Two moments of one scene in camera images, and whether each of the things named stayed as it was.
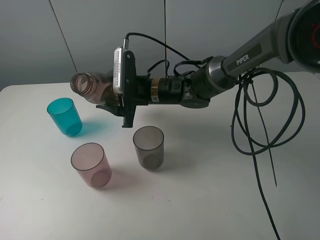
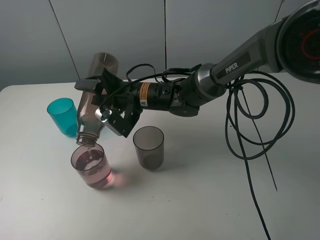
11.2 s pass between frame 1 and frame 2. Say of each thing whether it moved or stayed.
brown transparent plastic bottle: moved
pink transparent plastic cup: stayed
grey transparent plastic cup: stayed
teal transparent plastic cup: stayed
